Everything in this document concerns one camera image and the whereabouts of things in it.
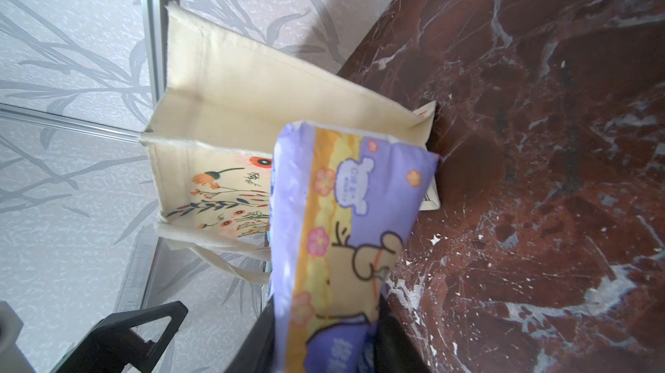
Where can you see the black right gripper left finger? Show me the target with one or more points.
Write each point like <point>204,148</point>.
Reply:
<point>256,354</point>

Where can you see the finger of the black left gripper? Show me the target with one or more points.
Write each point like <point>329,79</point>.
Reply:
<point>113,343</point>

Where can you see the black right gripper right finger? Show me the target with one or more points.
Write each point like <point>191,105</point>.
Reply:
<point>393,350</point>

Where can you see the purple tissue pack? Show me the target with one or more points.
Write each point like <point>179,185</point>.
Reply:
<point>342,207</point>

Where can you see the cream floral canvas tote bag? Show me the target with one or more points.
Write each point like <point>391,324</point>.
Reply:
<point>211,137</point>

